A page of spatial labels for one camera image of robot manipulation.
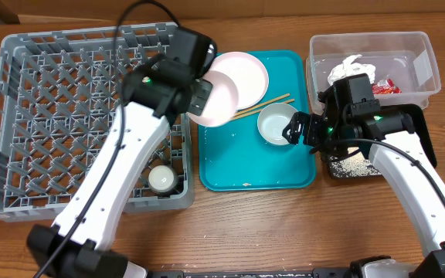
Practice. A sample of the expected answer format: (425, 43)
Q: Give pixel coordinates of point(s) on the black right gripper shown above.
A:
(306, 129)

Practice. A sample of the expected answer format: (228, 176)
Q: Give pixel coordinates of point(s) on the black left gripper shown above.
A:
(201, 87)

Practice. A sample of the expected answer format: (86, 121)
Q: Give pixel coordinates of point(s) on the grey bowl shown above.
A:
(272, 121)

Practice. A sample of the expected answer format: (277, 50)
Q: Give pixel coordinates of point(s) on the pink shallow bowl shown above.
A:
(222, 103)

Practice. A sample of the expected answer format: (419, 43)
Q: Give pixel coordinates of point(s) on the white paper napkin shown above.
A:
(349, 67)

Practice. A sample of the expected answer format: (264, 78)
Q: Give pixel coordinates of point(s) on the white cup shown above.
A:
(162, 180)

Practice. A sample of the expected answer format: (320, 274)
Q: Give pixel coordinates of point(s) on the red strawberry cake wrapper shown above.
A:
(385, 86)

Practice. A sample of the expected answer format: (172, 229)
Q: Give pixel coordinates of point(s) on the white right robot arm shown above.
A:
(395, 140)

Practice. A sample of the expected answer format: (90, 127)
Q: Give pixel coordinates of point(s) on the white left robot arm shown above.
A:
(78, 243)

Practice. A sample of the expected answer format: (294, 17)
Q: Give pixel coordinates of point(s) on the clear plastic waste bin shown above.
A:
(405, 58)

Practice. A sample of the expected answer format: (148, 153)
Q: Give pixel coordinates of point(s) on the wooden chopstick upper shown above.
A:
(261, 104)

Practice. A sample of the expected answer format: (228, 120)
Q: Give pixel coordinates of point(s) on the large white plate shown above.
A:
(247, 72)

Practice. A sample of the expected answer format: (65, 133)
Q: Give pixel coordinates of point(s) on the teal plastic tray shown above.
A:
(236, 157)

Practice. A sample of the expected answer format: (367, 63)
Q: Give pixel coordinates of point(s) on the black tray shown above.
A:
(421, 129)

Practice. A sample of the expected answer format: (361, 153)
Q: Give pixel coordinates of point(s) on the spilled white rice grains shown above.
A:
(353, 167)

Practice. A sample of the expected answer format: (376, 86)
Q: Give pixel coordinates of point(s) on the grey dish rack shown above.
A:
(57, 101)

